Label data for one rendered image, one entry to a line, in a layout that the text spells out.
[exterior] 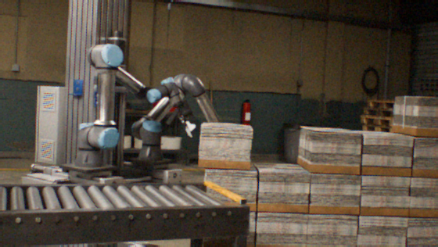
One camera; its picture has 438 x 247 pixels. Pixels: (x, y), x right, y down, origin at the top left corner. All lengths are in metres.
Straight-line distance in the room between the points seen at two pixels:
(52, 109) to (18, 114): 5.96
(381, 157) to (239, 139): 0.80
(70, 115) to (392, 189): 1.91
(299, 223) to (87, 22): 1.66
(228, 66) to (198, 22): 1.00
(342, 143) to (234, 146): 0.60
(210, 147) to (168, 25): 6.89
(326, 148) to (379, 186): 0.37
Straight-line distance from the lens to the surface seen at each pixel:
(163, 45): 9.60
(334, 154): 2.99
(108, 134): 2.73
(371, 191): 3.08
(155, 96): 2.94
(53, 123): 3.28
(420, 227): 3.22
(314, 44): 10.87
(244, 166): 2.90
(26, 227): 1.94
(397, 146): 3.10
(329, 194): 3.02
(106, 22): 3.17
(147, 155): 3.21
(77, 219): 1.95
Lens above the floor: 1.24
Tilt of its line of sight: 3 degrees down
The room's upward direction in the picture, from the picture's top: 3 degrees clockwise
